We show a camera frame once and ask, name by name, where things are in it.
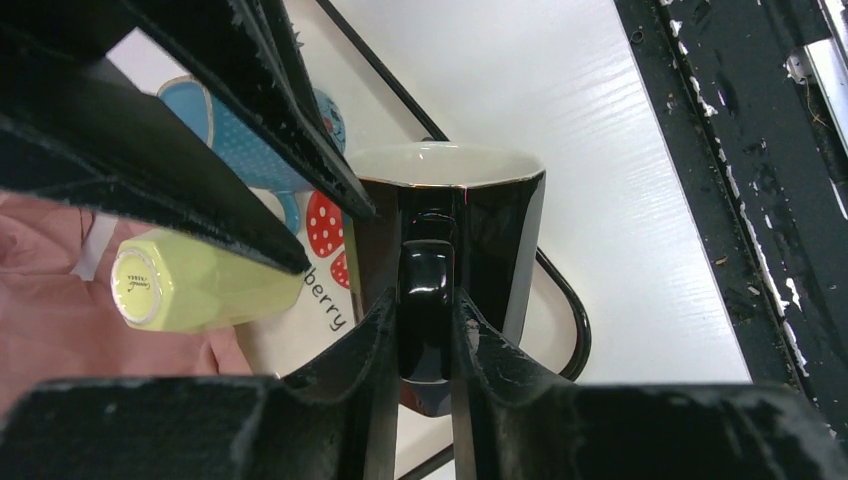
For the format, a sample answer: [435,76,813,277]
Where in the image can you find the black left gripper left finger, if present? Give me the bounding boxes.
[1,291,398,479]

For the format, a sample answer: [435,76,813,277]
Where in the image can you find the pink shorts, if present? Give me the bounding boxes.
[1,192,251,412]

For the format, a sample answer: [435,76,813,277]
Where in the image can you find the green faceted mug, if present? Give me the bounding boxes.
[110,228,305,332]

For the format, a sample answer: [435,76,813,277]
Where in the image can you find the bright blue mug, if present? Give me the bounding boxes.
[158,76,314,234]

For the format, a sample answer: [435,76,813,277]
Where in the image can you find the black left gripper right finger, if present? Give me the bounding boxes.
[452,292,847,479]

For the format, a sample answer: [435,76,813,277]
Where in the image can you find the black faceted mug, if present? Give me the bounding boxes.
[344,141,545,417]

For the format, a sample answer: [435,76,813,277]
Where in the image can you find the strawberry print tray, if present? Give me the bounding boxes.
[105,0,592,480]

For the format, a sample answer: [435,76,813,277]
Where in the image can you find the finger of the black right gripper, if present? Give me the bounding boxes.
[122,1,376,219]
[1,1,309,273]

